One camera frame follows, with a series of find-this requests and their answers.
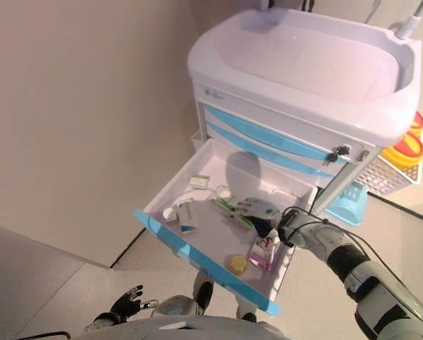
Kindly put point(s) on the metal cart side latch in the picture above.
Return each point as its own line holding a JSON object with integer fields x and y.
{"x": 364, "y": 156}

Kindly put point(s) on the robot leg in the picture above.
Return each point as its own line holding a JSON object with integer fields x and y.
{"x": 247, "y": 315}
{"x": 177, "y": 306}

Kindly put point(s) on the white lattice side basket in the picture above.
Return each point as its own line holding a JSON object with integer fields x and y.
{"x": 381, "y": 177}

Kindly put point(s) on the grey robot torso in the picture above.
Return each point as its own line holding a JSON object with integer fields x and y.
{"x": 197, "y": 329}

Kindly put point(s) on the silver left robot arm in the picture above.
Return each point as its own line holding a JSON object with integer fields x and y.
{"x": 103, "y": 322}

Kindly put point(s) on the blue-fronted medicine drawer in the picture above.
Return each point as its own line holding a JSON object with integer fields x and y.
{"x": 211, "y": 244}

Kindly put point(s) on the pink white medicine packet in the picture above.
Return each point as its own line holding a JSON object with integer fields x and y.
{"x": 262, "y": 253}

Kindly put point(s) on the blue-fronted cart drawer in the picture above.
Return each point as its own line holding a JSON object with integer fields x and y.
{"x": 268, "y": 148}
{"x": 268, "y": 132}

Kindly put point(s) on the grey IV pole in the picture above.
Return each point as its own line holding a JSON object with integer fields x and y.
{"x": 409, "y": 21}

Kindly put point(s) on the robot right leg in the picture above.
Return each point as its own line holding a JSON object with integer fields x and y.
{"x": 247, "y": 315}

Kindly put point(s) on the white medical cart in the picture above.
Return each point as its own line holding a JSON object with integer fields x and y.
{"x": 303, "y": 63}

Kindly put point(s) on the robot left leg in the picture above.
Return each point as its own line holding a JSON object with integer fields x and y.
{"x": 177, "y": 306}

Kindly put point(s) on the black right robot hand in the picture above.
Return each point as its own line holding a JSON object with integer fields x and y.
{"x": 266, "y": 225}

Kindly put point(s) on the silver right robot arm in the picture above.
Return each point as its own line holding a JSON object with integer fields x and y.
{"x": 349, "y": 262}

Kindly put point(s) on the clear bottle yellow capsules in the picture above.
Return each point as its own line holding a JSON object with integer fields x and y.
{"x": 238, "y": 263}

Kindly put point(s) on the small green white box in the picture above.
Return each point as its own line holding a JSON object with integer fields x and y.
{"x": 200, "y": 181}

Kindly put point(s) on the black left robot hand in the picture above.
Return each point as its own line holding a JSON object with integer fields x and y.
{"x": 128, "y": 304}

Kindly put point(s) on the black cart keys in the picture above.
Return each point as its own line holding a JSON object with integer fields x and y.
{"x": 338, "y": 152}

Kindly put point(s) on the light blue waste bin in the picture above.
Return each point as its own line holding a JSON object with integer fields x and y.
{"x": 349, "y": 209}

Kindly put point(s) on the long green white box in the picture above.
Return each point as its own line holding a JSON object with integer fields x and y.
{"x": 229, "y": 209}

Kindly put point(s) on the yellow sharps container red lid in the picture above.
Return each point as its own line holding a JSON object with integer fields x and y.
{"x": 404, "y": 150}
{"x": 417, "y": 124}

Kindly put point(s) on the blue white medicine box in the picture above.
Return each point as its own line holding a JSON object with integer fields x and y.
{"x": 188, "y": 217}

